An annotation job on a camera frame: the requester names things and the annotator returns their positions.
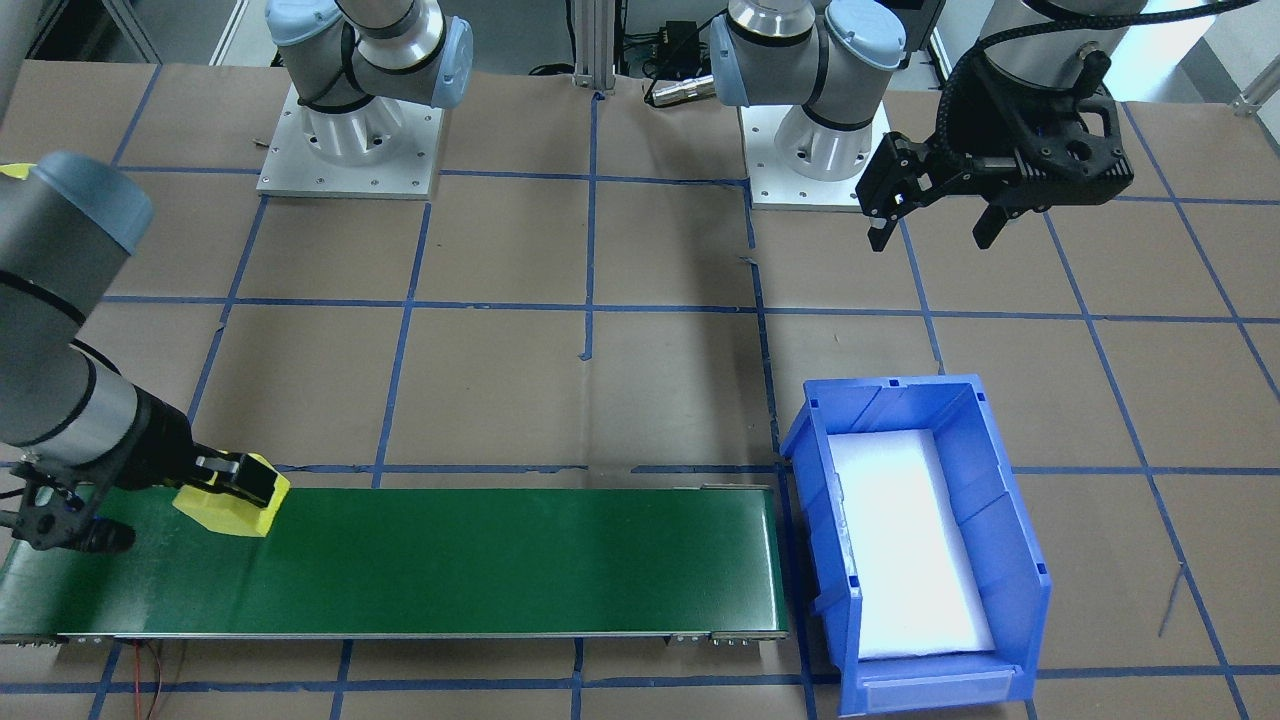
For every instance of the yellow block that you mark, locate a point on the yellow block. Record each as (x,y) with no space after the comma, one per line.
(235,518)

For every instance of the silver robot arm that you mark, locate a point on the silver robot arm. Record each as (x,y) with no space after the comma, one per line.
(60,330)
(800,50)

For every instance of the green conveyor belt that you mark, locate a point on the green conveyor belt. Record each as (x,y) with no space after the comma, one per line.
(450,560)

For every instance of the black box device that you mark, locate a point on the black box device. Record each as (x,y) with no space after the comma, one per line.
(678,40)

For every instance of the white foam sheet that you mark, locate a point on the white foam sheet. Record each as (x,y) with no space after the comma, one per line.
(900,540)

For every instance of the blue plastic bin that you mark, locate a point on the blue plastic bin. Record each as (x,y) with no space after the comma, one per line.
(1000,530)

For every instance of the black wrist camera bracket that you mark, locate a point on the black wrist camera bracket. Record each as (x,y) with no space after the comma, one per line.
(60,515)

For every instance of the white square base plate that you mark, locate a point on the white square base plate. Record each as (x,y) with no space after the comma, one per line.
(290,180)
(770,195)

